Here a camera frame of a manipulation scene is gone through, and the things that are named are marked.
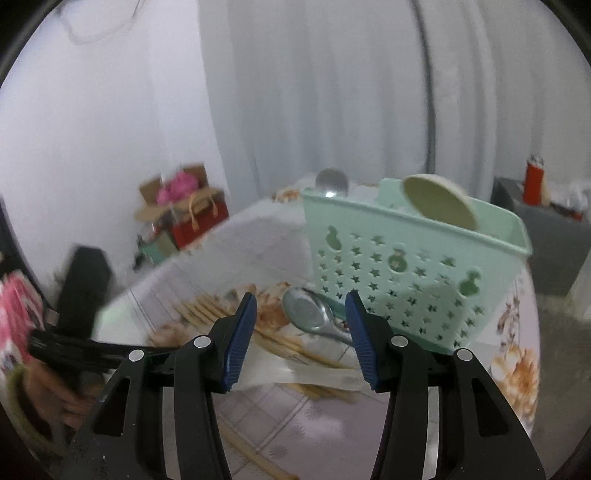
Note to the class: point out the green plastic basket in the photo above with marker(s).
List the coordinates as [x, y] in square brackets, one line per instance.
[415, 277]

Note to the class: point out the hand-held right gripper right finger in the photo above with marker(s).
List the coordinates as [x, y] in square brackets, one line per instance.
[360, 332]

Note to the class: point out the cardboard box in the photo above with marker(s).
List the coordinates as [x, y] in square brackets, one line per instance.
[154, 203]

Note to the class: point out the single wooden chopstick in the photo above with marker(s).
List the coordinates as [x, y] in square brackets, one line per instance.
[251, 450]

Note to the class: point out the red thermos bottle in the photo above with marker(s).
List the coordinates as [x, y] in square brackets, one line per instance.
[533, 182]

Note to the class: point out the pile of wooden chopsticks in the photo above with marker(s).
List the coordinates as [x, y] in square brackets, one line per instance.
[217, 311]

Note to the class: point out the dark panel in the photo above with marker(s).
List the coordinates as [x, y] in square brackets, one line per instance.
[9, 240]

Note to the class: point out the person's left hand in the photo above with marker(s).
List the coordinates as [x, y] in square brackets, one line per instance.
[55, 397]

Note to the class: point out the floral tablecloth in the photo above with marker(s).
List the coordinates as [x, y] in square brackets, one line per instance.
[286, 429]

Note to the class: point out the metal spoon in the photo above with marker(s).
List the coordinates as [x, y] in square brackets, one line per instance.
[307, 311]

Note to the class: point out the white curtain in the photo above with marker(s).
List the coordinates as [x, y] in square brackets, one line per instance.
[346, 92]

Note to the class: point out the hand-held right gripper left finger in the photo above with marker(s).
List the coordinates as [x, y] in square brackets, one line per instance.
[240, 332]

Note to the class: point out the small green box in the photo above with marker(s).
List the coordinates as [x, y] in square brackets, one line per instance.
[159, 247]

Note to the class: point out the cream round spoon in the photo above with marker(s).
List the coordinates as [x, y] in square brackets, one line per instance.
[438, 201]

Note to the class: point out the white spoon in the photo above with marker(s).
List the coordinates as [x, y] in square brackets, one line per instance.
[300, 371]

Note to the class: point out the grey cabinet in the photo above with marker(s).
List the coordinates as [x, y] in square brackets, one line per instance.
[549, 249]

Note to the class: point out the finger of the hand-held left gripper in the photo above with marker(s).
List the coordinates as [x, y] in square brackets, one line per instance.
[69, 361]
[87, 345]

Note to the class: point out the black pole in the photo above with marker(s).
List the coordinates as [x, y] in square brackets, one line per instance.
[431, 92]

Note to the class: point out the pink printed cloth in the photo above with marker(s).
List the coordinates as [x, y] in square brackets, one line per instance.
[18, 323]

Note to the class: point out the person's left forearm green sleeve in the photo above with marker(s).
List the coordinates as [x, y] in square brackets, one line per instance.
[21, 429]

